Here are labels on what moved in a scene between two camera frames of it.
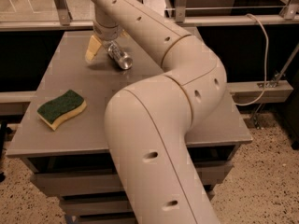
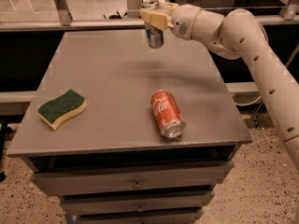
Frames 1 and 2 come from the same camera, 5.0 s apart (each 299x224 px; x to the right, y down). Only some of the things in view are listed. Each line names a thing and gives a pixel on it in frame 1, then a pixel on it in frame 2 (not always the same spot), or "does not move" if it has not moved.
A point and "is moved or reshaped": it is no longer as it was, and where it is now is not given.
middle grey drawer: (105, 203) does not move
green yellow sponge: (52, 112) does not move
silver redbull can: (123, 60) is moved or reshaped
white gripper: (107, 33) to (180, 20)
